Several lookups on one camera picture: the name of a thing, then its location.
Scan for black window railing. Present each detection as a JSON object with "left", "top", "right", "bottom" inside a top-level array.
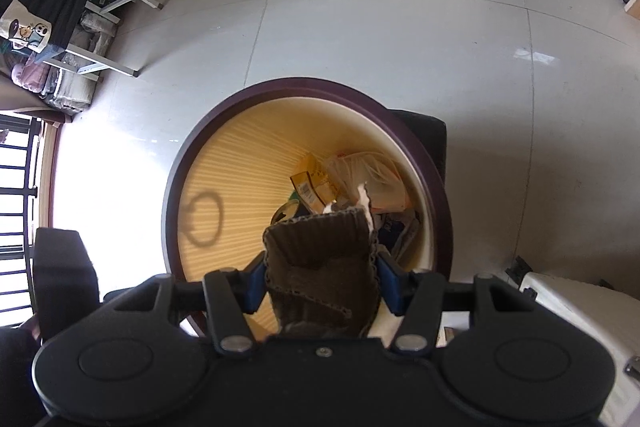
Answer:
[{"left": 0, "top": 112, "right": 43, "bottom": 325}]

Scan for pink clothes bundle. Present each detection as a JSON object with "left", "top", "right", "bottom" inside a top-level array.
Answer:
[{"left": 10, "top": 59, "right": 46, "bottom": 95}]

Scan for white plastic box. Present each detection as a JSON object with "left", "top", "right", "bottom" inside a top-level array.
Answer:
[{"left": 517, "top": 271, "right": 640, "bottom": 413}]

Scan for cartoon print tote bag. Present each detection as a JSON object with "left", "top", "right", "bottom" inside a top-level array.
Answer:
[{"left": 0, "top": 0, "right": 55, "bottom": 55}]

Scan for beige ribbed trash bin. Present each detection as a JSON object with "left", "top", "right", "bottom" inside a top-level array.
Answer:
[{"left": 161, "top": 77, "right": 453, "bottom": 343}]

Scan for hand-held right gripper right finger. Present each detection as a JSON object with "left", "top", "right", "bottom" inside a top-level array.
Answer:
[{"left": 375, "top": 252, "right": 538, "bottom": 357}]

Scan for yellow carton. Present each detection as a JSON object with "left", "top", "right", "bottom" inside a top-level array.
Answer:
[{"left": 290, "top": 152, "right": 341, "bottom": 215}]

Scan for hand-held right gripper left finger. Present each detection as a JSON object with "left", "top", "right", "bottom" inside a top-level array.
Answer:
[{"left": 102, "top": 254, "right": 268, "bottom": 358}]

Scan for clear storage bags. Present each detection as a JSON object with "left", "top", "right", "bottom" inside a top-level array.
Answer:
[{"left": 40, "top": 2, "right": 121, "bottom": 110}]

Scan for corrugated cardboard piece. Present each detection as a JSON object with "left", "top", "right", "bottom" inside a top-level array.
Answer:
[{"left": 262, "top": 207, "right": 383, "bottom": 340}]

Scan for clear plastic bag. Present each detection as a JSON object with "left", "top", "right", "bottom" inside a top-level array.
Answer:
[{"left": 325, "top": 151, "right": 411, "bottom": 212}]

